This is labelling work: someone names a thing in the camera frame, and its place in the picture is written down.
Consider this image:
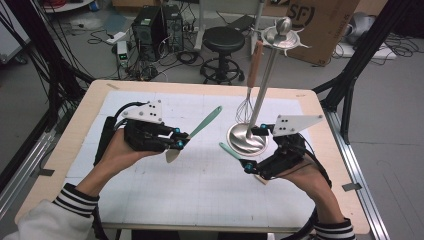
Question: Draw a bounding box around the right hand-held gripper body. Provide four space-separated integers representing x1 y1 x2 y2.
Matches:
257 114 324 180

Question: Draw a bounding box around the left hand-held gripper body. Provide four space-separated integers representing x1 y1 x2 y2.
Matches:
121 99 174 153

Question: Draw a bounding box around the teal handled wooden spoon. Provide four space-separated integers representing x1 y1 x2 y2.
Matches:
218 142 269 185

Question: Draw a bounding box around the beige spatula with green handle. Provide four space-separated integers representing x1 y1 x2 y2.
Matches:
165 105 223 164

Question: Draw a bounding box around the steel utensil stand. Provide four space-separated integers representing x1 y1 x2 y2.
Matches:
226 16 312 157

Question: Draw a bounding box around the wire whisk with wooden handle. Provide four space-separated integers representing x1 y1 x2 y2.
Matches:
235 40 264 124

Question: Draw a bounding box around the person's left hand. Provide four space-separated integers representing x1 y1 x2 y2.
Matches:
95 128 162 182

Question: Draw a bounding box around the person's right hand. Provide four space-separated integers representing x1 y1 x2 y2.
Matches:
277 161 338 215

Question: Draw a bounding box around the white grid mat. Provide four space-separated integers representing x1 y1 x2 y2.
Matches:
64 90 323 229

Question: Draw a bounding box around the white device with green display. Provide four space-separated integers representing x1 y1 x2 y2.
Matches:
116 40 129 68

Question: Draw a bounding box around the black computer tower green label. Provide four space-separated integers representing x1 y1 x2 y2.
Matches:
131 5 166 63

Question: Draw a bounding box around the black round stool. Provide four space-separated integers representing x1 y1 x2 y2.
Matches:
199 26 246 85

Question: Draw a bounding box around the white power strip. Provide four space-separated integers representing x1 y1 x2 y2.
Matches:
105 31 127 45

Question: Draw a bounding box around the black flat device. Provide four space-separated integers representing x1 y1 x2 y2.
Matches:
229 14 256 33

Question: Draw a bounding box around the large cardboard box round logo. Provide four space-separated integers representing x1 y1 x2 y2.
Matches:
285 0 361 66

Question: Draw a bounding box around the white flat board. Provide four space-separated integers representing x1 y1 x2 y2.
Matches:
334 41 398 60

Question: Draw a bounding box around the white round table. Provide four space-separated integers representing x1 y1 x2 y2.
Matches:
43 0 94 14

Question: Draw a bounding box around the white panel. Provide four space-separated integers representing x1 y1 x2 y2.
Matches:
0 3 31 64

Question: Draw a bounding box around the right hand-held gripper black cable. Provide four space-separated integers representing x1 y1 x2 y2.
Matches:
289 133 333 240

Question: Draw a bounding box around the hand-held gripper black cable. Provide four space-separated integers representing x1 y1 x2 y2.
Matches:
289 133 333 240
94 101 148 167

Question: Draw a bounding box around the left hand-held gripper black cable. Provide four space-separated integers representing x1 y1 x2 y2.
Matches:
94 101 148 167

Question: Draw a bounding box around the tangle of black floor cables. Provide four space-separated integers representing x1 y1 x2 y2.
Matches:
126 49 204 81

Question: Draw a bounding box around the aluminium rail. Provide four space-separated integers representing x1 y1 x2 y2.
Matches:
0 131 64 218
324 109 391 240

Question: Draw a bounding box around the black metal frame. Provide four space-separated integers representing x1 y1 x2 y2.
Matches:
313 0 414 146
0 0 96 194

